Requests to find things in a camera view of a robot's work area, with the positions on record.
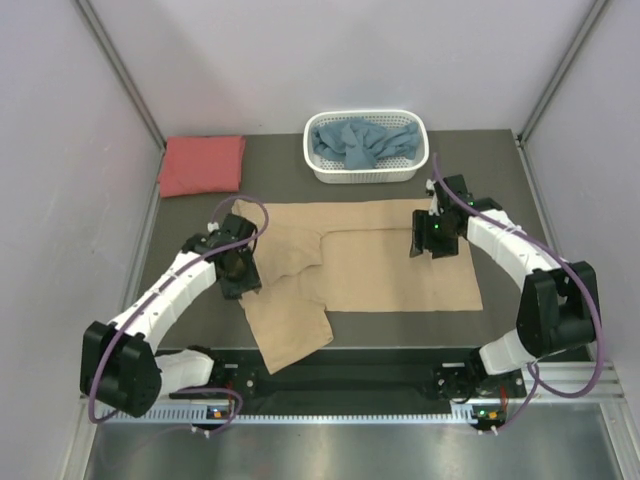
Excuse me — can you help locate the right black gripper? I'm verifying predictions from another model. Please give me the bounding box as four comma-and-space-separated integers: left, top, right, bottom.
410, 209, 460, 259

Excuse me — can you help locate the beige t shirt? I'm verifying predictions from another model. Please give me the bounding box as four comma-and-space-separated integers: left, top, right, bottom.
232, 199, 483, 374

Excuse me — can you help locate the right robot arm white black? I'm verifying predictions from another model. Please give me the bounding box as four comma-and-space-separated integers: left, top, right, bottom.
410, 175, 602, 396

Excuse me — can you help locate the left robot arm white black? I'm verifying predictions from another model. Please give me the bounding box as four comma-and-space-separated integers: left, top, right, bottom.
79, 214, 262, 418

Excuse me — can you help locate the white perforated plastic basket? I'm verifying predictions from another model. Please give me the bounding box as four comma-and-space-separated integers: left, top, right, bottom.
303, 109, 430, 184

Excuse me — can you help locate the folded red t shirt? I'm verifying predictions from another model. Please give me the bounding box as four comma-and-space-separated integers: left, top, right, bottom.
157, 136, 246, 198

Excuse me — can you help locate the crumpled blue t shirt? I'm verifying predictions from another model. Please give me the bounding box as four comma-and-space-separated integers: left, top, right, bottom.
310, 118, 421, 170

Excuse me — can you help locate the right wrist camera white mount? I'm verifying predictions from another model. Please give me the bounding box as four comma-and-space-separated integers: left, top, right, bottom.
425, 179, 443, 217

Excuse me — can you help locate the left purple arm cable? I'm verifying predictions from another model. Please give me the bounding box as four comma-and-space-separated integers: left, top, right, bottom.
87, 195, 271, 436

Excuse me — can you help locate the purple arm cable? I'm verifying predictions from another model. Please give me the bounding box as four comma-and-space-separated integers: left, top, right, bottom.
432, 152, 604, 435
87, 195, 271, 436

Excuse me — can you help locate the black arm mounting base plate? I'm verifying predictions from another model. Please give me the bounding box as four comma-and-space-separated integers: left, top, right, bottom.
167, 349, 531, 417

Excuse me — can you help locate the white slotted cable duct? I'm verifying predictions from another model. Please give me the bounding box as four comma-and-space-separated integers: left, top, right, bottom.
96, 401, 504, 425

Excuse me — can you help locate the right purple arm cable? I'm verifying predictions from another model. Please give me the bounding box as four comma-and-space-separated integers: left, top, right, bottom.
432, 152, 604, 435

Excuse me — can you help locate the aluminium front frame rail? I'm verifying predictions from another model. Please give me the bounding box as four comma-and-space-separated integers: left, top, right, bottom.
79, 362, 629, 405

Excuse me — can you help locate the right aluminium corner post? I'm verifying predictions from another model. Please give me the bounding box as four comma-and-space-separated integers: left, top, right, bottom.
515, 0, 611, 149

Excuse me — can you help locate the aluminium corner post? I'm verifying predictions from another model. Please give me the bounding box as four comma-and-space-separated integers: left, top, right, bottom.
74, 0, 167, 151
515, 0, 611, 149

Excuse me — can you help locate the left aluminium corner post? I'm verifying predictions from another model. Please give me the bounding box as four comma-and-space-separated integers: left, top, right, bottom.
74, 0, 167, 151

